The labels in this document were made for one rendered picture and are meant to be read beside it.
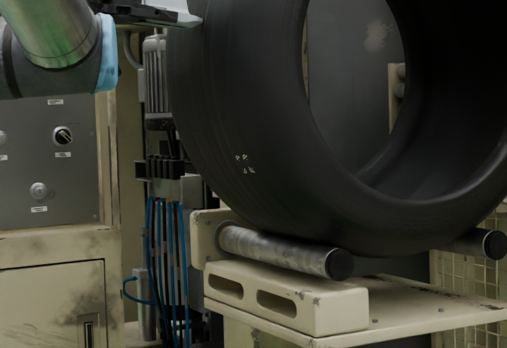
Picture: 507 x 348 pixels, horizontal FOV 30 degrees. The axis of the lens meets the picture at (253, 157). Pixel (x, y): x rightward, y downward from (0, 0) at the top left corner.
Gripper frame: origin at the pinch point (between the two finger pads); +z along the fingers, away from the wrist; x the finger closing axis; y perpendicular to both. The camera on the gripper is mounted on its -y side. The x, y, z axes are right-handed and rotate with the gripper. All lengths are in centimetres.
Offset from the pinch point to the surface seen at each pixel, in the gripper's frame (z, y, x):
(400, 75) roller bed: 62, 2, 36
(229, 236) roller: 17.6, -30.3, 18.6
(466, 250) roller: 46, -29, -6
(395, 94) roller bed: 62, -2, 37
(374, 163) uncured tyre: 43.5, -16.6, 16.4
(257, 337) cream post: 28, -48, 26
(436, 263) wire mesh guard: 67, -35, 27
